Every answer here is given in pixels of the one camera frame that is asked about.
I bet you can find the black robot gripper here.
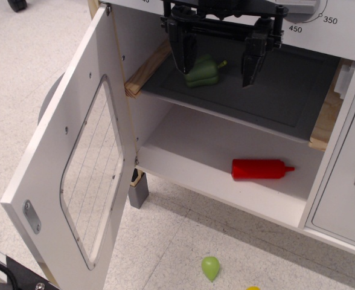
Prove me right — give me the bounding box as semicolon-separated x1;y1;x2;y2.
161;1;287;88

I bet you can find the white oven door with window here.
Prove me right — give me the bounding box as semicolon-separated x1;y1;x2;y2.
1;4;136;289

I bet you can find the dark grey oven tray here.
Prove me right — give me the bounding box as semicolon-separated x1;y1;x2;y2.
142;36;340;142

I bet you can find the grey oven temperature knob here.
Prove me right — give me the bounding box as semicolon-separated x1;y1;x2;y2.
274;0;320;24

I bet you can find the white toy oven cabinet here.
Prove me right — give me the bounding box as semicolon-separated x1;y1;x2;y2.
86;0;355;260

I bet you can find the green toy bell pepper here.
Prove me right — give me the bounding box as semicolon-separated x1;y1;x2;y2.
184;54;228;88

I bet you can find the red toy ketchup bottle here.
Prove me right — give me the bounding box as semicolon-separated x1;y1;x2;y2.
231;159;295;180

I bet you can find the grey cabinet leg cap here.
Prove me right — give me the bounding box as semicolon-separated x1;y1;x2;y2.
128;174;149;209

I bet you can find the black caster wheel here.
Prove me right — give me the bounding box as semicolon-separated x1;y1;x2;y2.
7;0;27;13

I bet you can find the green toy pear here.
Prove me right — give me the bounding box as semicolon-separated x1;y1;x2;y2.
201;256;220;282

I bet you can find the yellow toy fruit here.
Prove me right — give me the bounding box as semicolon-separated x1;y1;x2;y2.
246;286;260;290

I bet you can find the black metal base plate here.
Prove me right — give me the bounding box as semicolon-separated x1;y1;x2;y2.
6;256;59;290

